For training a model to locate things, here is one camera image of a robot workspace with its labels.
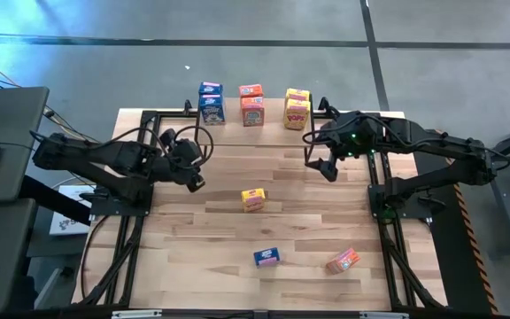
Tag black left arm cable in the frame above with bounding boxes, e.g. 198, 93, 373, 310
165, 124, 215, 169

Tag silver table bracket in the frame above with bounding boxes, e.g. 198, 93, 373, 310
359, 311, 410, 319
111, 309, 164, 319

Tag black floor mat orange edge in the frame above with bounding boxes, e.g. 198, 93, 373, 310
407, 128, 500, 315

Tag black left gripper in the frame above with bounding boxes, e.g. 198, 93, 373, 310
157, 139, 207, 194

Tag white printed box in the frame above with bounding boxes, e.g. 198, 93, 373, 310
49, 184, 97, 237

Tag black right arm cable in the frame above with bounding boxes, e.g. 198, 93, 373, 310
301, 115, 343, 148

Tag wooden shelf with black legs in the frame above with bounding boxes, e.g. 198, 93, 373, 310
193, 96, 317, 164

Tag dark grey metal cart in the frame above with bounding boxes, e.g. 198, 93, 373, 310
458, 113, 510, 261

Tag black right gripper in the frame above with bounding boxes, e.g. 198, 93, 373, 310
305, 111, 371, 183

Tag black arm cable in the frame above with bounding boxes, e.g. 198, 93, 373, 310
165, 124, 215, 169
301, 115, 343, 148

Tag blue Frosted Flakes cereal box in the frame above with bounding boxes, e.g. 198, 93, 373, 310
252, 246, 282, 268
197, 93, 228, 127
197, 81, 224, 97

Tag yellow Corn Pops cereal box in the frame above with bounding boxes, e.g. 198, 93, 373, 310
284, 88, 312, 102
282, 98, 312, 131
240, 187, 267, 214

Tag grey side desk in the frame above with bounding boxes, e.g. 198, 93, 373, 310
0, 198, 38, 315
0, 86, 50, 205

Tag black metal table frame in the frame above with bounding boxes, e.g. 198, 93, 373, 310
77, 96, 447, 311

